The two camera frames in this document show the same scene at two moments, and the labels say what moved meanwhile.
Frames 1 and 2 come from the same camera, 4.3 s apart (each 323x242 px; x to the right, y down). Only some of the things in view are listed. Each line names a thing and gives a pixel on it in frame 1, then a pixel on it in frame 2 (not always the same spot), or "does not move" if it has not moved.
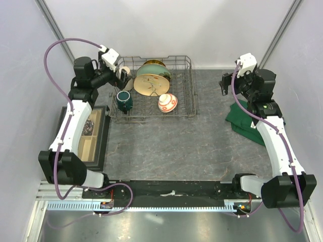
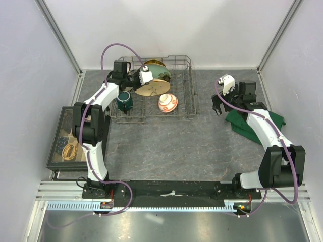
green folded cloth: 241,122 does not move
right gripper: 226,81 -> 216,100
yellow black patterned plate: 154,61 does not move
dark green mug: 124,101 does not move
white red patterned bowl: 167,102 does not move
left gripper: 120,83 -> 137,74
